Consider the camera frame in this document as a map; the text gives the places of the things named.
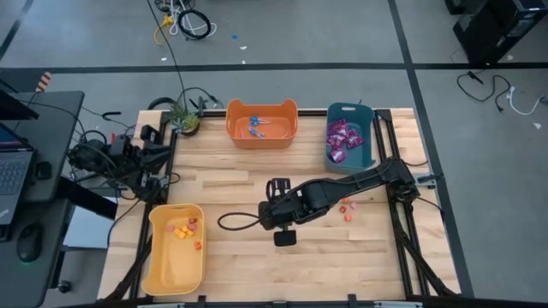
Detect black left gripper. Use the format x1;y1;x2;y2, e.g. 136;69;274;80
132;124;172;181

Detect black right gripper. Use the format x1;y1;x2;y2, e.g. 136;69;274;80
258;177;301;247

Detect orange plastic bin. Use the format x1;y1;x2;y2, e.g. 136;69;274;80
224;98;300;151

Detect teal plastic bin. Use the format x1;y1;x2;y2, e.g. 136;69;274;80
325;101;378;175

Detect potted succulent plant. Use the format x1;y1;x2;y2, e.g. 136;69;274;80
169;102;201;137

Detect white board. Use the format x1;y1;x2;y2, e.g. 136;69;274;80
63;195;120;250

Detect yellow plastic bin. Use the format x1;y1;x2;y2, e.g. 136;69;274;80
140;203;207;297

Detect black power adapter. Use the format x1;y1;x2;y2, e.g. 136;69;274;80
33;160;53;181

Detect orange black striped object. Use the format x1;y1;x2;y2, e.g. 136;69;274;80
34;71;53;94

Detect black laptop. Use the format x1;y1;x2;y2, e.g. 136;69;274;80
0;121;36;227

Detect black computer mouse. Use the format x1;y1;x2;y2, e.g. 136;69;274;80
16;222;45;264

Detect black desk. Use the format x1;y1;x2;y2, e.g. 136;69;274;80
0;90;86;308

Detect black equipment cabinet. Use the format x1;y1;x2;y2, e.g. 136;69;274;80
444;0;548;66

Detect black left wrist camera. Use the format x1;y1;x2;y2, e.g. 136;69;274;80
109;135;134;158

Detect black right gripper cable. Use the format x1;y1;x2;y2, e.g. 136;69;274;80
217;211;263;233

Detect black cables with plugs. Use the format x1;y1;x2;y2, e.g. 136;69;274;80
176;86;224;110

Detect long black cable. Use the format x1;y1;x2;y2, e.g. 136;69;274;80
145;0;189;110

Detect coiled black cable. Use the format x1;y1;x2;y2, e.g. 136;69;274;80
176;9;213;42

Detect yellow cable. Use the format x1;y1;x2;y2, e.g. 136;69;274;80
152;14;175;47

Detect black cable with plug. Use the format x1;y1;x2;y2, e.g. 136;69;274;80
456;69;514;114

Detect white cable with plug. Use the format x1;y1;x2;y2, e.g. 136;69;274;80
504;85;545;116

